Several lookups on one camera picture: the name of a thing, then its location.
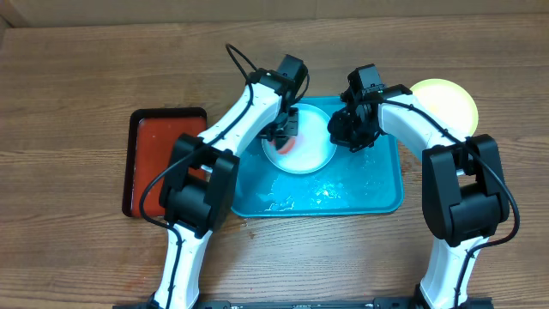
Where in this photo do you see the dark blue sponge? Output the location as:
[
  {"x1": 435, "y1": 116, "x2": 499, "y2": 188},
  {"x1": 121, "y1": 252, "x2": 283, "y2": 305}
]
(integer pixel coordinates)
[{"x1": 274, "y1": 136, "x2": 296, "y2": 155}]

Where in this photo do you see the light blue plate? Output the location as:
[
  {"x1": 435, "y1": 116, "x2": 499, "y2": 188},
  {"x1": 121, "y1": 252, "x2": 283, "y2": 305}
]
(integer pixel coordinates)
[{"x1": 262, "y1": 103, "x2": 336, "y2": 174}]

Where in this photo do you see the green plate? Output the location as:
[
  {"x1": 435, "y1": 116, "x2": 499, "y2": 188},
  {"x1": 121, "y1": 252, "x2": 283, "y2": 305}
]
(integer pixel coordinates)
[{"x1": 411, "y1": 78, "x2": 479, "y2": 136}]

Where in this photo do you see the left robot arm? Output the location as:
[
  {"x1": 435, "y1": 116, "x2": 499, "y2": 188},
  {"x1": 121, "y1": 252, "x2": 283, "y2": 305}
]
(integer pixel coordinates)
[{"x1": 146, "y1": 55, "x2": 308, "y2": 308}]

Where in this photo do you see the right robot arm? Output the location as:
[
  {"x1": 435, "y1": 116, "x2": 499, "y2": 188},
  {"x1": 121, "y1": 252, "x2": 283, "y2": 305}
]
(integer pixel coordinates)
[{"x1": 328, "y1": 64, "x2": 516, "y2": 308}]

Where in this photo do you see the blue plastic tray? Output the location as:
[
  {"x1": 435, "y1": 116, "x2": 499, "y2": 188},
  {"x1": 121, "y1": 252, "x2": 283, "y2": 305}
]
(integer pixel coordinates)
[{"x1": 232, "y1": 96, "x2": 404, "y2": 217}]

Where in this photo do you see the black tray with red water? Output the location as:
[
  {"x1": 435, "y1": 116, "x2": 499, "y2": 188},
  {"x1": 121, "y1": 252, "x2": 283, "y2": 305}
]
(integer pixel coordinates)
[{"x1": 122, "y1": 107, "x2": 207, "y2": 217}]

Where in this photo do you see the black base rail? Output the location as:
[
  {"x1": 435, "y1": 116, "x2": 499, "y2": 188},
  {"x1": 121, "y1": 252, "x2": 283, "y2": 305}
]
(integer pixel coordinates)
[{"x1": 112, "y1": 297, "x2": 494, "y2": 309}]

